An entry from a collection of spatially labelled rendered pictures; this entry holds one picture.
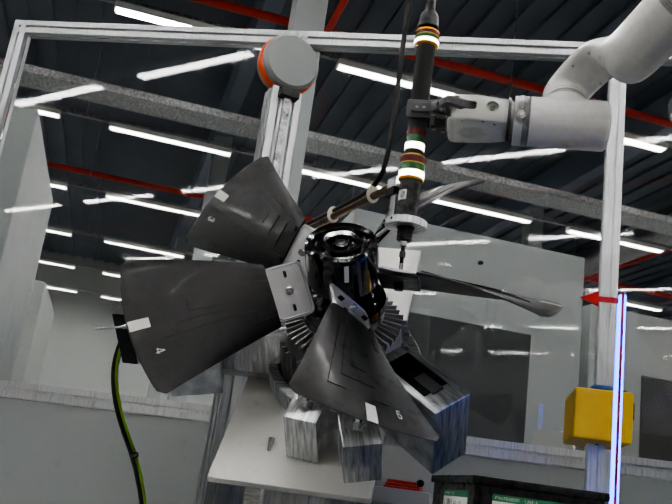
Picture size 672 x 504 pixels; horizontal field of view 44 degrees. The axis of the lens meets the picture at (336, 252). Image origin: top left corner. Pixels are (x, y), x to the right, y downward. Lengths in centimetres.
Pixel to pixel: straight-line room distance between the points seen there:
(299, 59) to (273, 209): 79
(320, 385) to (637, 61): 68
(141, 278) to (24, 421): 104
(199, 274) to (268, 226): 22
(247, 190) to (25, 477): 105
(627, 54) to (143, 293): 82
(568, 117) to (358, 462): 65
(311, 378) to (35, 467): 129
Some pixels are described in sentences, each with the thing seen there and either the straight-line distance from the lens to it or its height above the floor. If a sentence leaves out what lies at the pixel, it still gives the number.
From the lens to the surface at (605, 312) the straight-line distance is 210.
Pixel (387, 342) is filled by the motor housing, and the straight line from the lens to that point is 140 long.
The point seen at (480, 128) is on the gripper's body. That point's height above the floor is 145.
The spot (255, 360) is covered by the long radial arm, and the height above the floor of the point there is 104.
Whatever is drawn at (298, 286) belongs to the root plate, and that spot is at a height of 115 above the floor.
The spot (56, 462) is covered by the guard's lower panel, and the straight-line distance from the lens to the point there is 226.
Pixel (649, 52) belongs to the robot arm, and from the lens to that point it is 136.
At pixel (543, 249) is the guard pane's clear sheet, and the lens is 214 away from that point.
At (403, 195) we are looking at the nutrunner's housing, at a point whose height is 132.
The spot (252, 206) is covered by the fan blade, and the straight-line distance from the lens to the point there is 154.
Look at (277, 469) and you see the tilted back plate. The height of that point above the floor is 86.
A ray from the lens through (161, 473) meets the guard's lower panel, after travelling 215.
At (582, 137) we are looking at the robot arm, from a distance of 144.
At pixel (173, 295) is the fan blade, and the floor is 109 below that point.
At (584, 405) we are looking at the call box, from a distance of 156.
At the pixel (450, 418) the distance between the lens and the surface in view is 130.
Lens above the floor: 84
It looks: 16 degrees up
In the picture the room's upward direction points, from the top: 8 degrees clockwise
